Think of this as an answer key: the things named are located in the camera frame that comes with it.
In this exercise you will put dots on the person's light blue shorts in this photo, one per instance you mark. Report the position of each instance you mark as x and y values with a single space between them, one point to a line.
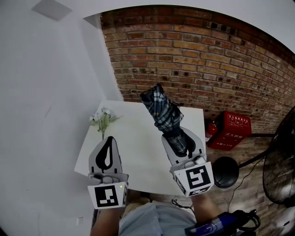
156 221

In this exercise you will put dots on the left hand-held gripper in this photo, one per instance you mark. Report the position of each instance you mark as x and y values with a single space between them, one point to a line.
107 196

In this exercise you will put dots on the white table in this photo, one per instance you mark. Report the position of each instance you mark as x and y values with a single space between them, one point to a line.
138 138

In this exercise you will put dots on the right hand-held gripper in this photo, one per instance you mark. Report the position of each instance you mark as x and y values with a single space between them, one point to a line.
198 177

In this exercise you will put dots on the person's left forearm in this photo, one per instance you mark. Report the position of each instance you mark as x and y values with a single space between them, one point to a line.
106 223

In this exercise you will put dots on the black wrist-mounted screen device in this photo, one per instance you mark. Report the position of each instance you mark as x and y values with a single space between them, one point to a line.
219 224

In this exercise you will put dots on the red fire extinguisher box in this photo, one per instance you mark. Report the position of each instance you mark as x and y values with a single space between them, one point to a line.
232 133

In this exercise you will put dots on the red fire extinguisher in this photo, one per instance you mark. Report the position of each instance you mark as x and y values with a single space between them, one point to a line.
210 133

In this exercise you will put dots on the white wall socket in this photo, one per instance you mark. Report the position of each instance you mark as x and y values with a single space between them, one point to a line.
80 220

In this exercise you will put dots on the black standing fan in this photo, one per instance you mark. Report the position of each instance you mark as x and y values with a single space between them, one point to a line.
281 166

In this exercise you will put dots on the dark plaid umbrella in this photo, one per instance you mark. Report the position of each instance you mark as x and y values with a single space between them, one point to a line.
163 113

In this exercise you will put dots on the artificial white flower bouquet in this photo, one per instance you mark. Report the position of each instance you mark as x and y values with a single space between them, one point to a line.
103 119

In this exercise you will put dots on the person's right forearm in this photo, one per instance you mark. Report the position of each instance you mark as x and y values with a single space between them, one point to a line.
205 209

